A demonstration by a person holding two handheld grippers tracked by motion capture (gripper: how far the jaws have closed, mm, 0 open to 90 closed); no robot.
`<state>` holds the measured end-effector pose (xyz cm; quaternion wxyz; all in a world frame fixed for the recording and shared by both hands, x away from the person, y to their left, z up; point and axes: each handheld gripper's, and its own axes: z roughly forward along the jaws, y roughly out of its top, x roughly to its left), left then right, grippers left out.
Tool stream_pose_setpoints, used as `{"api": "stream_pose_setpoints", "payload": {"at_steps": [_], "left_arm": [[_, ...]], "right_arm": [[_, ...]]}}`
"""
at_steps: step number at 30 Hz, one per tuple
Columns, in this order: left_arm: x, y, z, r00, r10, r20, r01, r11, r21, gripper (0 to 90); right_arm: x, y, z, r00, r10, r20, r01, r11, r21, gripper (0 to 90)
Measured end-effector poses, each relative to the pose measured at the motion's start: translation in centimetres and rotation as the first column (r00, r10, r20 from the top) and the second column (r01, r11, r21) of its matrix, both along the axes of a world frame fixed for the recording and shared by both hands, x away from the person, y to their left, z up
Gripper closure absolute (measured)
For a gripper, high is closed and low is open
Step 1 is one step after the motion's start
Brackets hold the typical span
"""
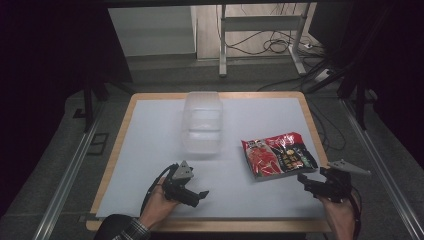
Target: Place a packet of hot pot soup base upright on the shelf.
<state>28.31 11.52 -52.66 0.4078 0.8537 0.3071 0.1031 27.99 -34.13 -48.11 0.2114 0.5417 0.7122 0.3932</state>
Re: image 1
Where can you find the person's right hand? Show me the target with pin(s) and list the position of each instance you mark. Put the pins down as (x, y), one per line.
(338, 213)

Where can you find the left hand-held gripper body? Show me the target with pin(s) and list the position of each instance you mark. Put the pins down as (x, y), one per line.
(181, 173)

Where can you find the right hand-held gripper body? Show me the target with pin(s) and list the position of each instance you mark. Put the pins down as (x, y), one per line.
(336, 185)

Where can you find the grey board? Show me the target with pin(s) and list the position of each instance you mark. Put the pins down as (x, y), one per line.
(153, 30)

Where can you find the clear plastic container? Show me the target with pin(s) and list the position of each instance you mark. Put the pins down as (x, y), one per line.
(201, 123)

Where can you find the black tripod stand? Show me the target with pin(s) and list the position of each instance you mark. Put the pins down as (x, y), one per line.
(89, 103)
(360, 100)

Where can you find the white power strip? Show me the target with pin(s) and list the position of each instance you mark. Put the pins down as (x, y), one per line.
(322, 75)

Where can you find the white metal stand frame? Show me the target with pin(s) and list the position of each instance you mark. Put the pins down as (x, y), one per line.
(263, 23)

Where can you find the white table mat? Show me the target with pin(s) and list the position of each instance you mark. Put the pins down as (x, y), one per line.
(150, 150)

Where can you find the red snack packet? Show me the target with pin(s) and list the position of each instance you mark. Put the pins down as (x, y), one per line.
(278, 155)

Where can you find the aluminium floor rail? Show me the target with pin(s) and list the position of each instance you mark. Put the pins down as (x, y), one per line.
(383, 166)
(66, 180)

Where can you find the person's left hand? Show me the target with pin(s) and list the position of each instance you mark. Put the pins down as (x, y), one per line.
(158, 206)

